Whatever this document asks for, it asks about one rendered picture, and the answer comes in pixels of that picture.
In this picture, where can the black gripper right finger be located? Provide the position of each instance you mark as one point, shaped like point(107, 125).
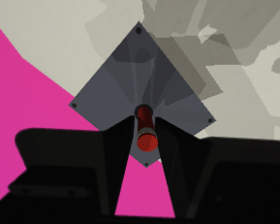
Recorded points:
point(189, 161)

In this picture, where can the dark red peg with white band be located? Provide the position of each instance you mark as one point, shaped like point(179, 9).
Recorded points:
point(146, 138)

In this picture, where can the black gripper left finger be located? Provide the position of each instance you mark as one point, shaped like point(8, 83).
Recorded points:
point(105, 151)

